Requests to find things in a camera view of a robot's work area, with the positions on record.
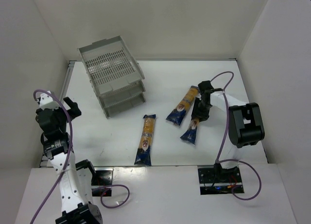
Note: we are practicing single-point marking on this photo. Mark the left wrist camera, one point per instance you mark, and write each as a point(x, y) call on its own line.
point(47, 102)

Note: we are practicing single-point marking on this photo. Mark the grey stacked tray shelf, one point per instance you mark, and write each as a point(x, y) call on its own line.
point(115, 75)

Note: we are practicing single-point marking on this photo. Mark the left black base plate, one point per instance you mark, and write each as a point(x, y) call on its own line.
point(103, 177)

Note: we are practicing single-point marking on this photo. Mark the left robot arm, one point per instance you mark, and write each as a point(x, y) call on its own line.
point(74, 179)

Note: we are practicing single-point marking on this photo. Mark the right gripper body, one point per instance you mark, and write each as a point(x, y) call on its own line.
point(201, 108)

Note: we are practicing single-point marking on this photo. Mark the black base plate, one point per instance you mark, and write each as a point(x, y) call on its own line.
point(214, 183)
point(103, 177)

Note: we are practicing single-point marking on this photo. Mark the spaghetti bag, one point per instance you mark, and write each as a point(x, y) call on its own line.
point(177, 115)
point(143, 156)
point(190, 135)

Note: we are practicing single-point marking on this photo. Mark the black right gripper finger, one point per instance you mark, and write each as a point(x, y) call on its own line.
point(195, 111)
point(204, 114)

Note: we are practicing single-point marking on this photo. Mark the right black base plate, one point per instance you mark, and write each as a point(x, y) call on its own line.
point(214, 183)

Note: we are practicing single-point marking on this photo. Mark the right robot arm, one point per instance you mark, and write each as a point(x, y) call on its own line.
point(243, 125)

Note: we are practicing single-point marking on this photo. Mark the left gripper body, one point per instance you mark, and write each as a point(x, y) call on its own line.
point(64, 110)

